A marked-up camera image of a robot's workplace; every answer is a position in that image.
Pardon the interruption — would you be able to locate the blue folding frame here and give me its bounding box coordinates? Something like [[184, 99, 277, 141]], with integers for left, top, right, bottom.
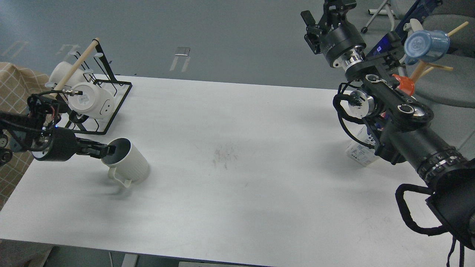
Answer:
[[361, 0, 443, 42]]

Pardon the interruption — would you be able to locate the white ribbed mug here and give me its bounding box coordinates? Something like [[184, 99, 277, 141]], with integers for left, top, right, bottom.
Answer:
[[101, 138, 150, 189]]

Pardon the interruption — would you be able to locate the blue mug on tree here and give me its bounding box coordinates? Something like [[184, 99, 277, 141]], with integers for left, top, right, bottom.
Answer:
[[404, 30, 450, 65]]

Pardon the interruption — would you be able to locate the beige checkered cloth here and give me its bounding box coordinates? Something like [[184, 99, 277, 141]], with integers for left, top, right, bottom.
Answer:
[[0, 62, 49, 208]]

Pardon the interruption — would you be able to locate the wooden rack rod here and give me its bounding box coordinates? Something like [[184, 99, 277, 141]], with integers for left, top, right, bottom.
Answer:
[[47, 37, 100, 101]]

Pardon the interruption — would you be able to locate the grey office chair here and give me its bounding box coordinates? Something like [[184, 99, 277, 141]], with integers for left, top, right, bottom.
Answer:
[[415, 0, 475, 108]]

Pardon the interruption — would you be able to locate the white smiley cup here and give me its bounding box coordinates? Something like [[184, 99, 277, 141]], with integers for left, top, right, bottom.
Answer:
[[68, 82, 115, 119]]

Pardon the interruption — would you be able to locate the orange mug on tree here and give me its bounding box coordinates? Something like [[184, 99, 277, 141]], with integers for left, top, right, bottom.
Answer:
[[392, 74, 415, 96]]

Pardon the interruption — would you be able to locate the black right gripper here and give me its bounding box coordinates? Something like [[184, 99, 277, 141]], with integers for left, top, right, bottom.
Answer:
[[301, 0, 366, 68]]

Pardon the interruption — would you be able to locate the blue white milk carton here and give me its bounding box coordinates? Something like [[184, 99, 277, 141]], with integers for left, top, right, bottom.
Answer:
[[345, 126, 380, 167]]

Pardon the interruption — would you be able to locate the black wire cup rack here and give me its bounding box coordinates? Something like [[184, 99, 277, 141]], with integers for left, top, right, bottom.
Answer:
[[49, 38, 132, 135]]

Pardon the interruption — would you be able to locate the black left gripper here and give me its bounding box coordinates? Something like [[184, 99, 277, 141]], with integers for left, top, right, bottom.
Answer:
[[33, 127, 117, 162]]

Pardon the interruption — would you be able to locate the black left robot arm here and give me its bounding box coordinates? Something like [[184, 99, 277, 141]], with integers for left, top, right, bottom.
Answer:
[[0, 92, 117, 166]]

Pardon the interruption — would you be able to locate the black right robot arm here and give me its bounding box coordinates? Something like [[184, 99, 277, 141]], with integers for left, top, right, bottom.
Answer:
[[301, 0, 474, 267]]

